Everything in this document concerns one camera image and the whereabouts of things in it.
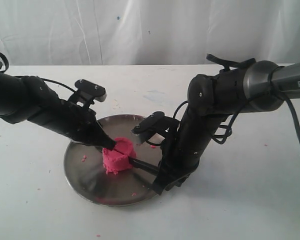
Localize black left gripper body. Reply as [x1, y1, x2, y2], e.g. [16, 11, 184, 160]
[27, 98, 103, 145]

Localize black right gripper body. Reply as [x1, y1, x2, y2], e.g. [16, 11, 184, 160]
[159, 117, 200, 181]

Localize pink play dough chunk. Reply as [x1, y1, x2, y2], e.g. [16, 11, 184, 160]
[102, 148, 133, 175]

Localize black serrated knife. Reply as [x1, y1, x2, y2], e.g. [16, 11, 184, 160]
[128, 156, 159, 176]

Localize pink putty mound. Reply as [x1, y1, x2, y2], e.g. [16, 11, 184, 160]
[112, 137, 137, 164]

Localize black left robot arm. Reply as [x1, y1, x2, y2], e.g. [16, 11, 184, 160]
[0, 52, 116, 150]

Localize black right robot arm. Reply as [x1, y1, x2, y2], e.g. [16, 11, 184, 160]
[151, 60, 300, 194]

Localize round steel plate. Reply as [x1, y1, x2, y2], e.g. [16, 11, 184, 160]
[63, 114, 162, 207]

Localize white backdrop curtain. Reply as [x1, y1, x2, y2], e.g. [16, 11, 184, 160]
[0, 0, 300, 65]

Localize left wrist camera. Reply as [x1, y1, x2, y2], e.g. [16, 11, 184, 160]
[74, 79, 107, 103]

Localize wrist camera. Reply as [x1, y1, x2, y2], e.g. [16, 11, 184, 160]
[74, 79, 107, 103]
[131, 111, 169, 147]

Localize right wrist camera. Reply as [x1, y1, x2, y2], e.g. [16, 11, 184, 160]
[131, 111, 169, 147]

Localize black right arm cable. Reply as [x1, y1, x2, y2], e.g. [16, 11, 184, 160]
[173, 53, 300, 181]

